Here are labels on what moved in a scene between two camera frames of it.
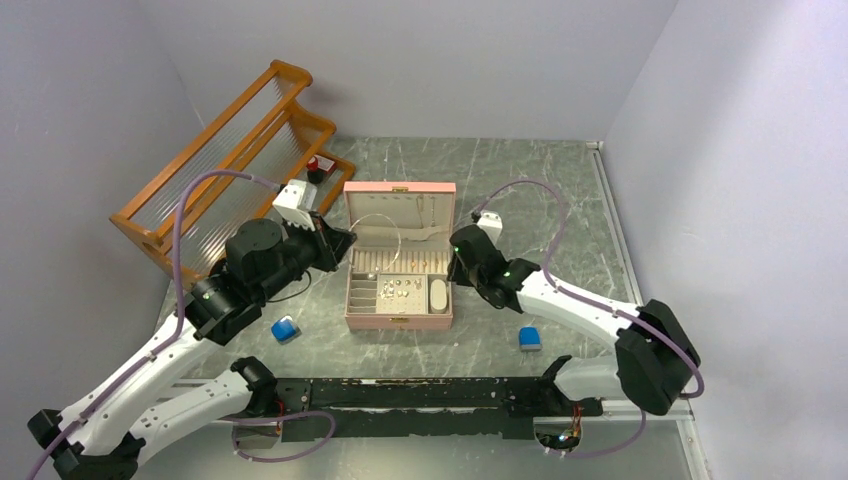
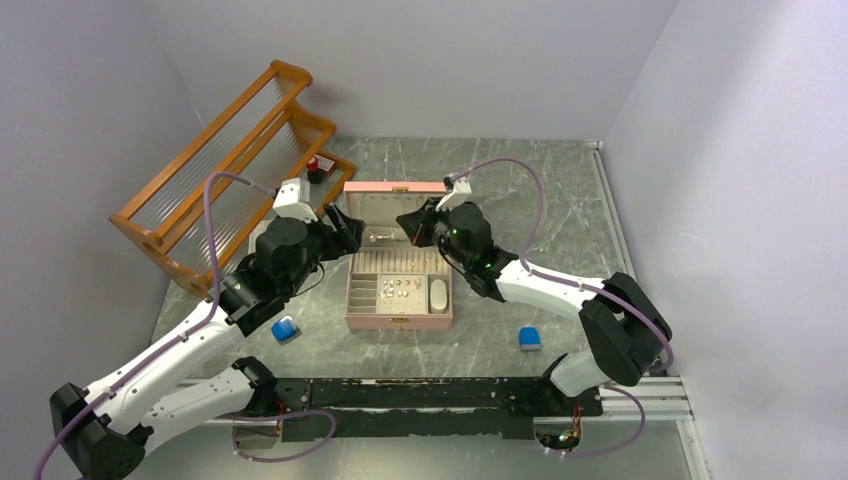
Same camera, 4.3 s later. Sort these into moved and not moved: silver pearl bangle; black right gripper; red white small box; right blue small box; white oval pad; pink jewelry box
Moved: silver pearl bangle; black right gripper
Not moved: red white small box; pink jewelry box; right blue small box; white oval pad
